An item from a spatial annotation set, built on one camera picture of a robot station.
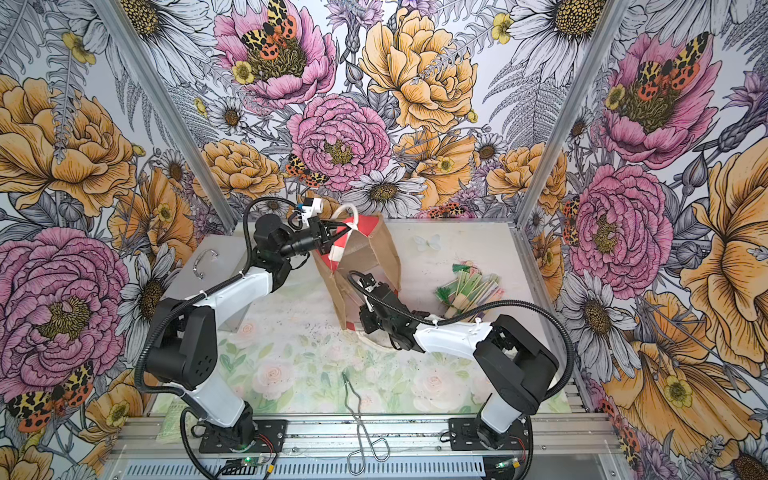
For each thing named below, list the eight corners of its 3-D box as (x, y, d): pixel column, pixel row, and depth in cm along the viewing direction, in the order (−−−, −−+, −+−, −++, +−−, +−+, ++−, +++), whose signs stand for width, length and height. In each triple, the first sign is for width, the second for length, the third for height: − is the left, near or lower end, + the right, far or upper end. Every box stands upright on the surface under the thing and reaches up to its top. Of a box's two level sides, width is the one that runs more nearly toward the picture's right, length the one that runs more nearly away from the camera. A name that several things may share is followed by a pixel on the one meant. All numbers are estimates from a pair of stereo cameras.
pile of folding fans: (425, 300, 101) (426, 294, 98) (461, 261, 112) (463, 255, 109) (472, 334, 93) (475, 329, 90) (506, 289, 104) (509, 283, 101)
